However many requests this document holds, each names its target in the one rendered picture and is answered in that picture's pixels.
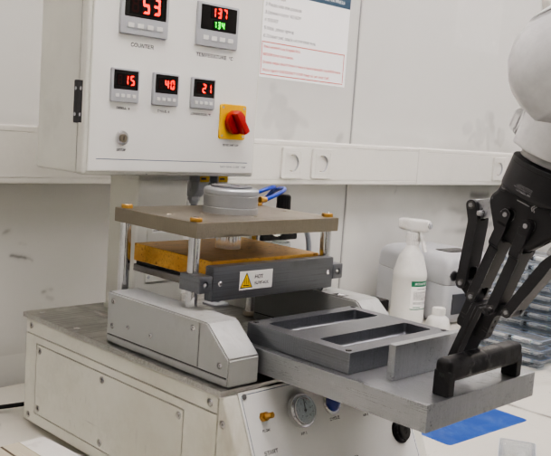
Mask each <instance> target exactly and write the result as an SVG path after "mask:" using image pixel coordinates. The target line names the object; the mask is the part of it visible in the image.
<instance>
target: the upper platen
mask: <svg viewBox="0 0 551 456"><path fill-rule="evenodd" d="M187 254H188V240H178V241H162V242H135V251H134V260H136V261H137V263H134V266H133V270H134V271H139V272H143V273H146V274H149V275H153V276H156V277H159V278H162V279H166V280H171V281H174V282H178V283H179V281H180V272H184V271H186V270H187ZM313 256H318V252H311V251H306V250H301V249H297V248H292V247H288V246H283V245H279V244H275V243H270V242H262V241H257V240H253V239H249V238H244V237H241V236H236V237H220V238H211V239H201V251H200V266H199V273H203V274H205V270H206V266H207V265H218V264H228V263H239V262H250V261H270V260H281V259H292V258H303V257H313Z"/></svg>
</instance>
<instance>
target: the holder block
mask: <svg viewBox="0 0 551 456"><path fill-rule="evenodd" d="M446 331H450V330H446V329H442V328H436V327H432V326H428V325H424V324H421V323H418V322H414V321H411V320H407V319H403V318H397V317H393V316H389V315H386V314H382V313H379V312H375V311H372V310H368V309H361V308H358V307H355V306H348V307H343V308H336V309H325V310H320V311H313V312H308V313H301V314H296V315H289V316H284V317H277V318H266V319H261V320H254V321H249V322H248V329H247V337H248V338H249V339H250V341H251V342H252V343H253V344H256V345H259V346H262V347H267V348H269V349H272V350H275V351H278V352H281V353H283V354H286V355H289V356H294V357H297V358H300V359H303V360H306V361H309V362H311V363H314V364H317V365H320V366H324V367H327V368H330V369H333V370H336V371H338V372H341V373H344V374H347V375H351V374H354V373H358V372H362V371H366V370H369V369H373V368H377V367H380V366H387V361H388V351H389V344H392V343H395V342H400V341H405V340H408V339H413V338H418V337H425V336H430V335H433V334H438V333H442V332H446Z"/></svg>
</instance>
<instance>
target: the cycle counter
mask: <svg viewBox="0 0 551 456"><path fill-rule="evenodd" d="M162 5H163V0H130V13H131V14H138V15H144V16H149V17H154V18H159V19H162Z"/></svg>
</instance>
